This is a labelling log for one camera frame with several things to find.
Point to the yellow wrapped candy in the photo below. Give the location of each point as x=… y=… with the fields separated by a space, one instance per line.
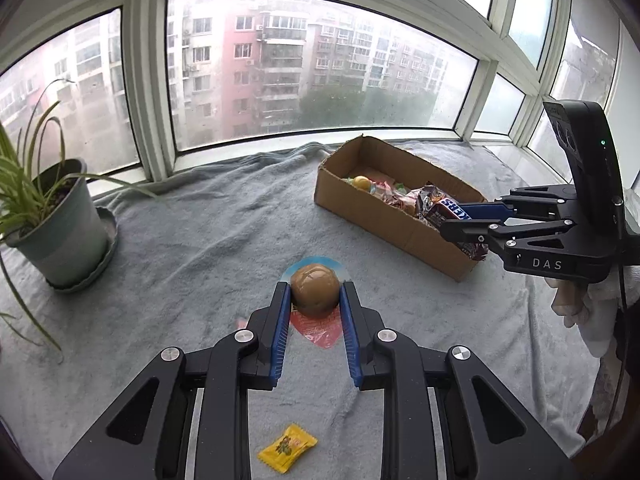
x=284 y=452

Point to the grey fleece blanket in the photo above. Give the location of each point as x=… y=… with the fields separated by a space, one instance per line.
x=206 y=249

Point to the yellow ball candy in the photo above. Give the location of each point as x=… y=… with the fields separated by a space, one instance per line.
x=363 y=183

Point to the red clear snack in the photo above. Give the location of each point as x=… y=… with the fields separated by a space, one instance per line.
x=396 y=196

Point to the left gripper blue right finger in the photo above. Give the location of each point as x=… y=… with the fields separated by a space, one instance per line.
x=445 y=406

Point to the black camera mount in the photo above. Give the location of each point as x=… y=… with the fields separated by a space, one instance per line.
x=582 y=131

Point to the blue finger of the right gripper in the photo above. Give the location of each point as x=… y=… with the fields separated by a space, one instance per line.
x=489 y=211
x=467 y=231

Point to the brown ball candy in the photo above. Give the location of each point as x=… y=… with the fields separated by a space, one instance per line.
x=315 y=284

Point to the Snickers bar Chinese label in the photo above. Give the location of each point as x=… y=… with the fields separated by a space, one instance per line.
x=475 y=251

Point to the Snickers bar English label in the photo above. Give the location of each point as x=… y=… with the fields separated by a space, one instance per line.
x=434 y=206

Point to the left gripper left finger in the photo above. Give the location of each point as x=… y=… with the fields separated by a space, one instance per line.
x=187 y=401

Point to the brown cardboard box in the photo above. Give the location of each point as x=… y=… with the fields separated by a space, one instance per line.
x=382 y=162

